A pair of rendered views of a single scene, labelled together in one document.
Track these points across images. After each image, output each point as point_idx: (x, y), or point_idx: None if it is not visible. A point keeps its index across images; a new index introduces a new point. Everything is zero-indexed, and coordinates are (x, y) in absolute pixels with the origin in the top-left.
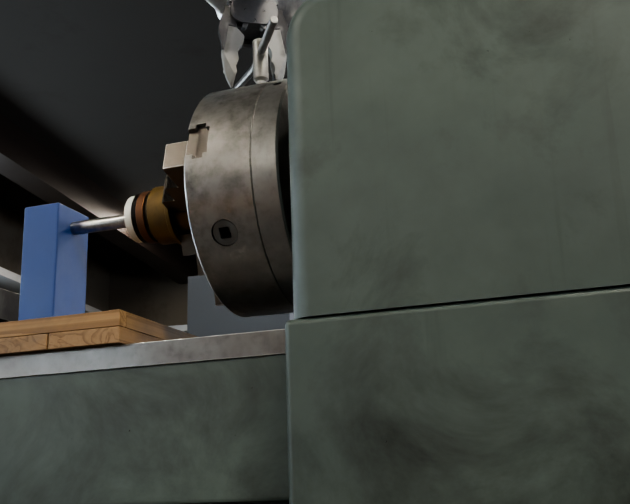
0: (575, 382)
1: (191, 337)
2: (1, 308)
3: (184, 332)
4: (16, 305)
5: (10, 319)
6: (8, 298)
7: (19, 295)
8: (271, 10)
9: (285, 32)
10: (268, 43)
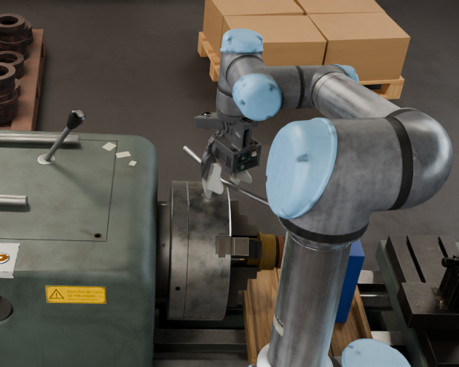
0: None
1: (245, 306)
2: (401, 301)
3: (244, 299)
4: (406, 309)
5: (402, 312)
6: (404, 300)
7: (409, 306)
8: (211, 145)
9: (202, 162)
10: (198, 163)
